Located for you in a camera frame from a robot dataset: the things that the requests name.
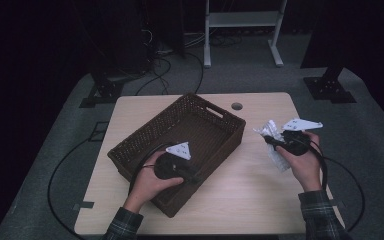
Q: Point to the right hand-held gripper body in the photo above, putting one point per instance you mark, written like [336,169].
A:
[296,143]

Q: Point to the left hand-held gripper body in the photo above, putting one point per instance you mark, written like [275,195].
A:
[170,166]

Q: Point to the white knitted cloth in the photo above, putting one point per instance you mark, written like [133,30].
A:
[270,128]

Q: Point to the brown woven basket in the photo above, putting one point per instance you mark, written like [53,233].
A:
[210,133]

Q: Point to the person's right hand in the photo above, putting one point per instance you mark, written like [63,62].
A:
[305,170]

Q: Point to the person's left hand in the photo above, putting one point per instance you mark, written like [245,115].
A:
[148,185]

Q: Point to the grey round table grommet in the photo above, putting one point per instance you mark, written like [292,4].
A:
[236,106]

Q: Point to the black stand base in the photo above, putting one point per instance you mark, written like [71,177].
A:
[105,91]
[328,88]

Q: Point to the black tape strip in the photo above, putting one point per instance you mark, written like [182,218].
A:
[338,203]
[83,205]

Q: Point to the black tape square outline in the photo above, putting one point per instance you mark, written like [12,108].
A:
[91,131]

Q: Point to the white metal stand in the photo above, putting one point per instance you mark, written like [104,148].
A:
[243,19]

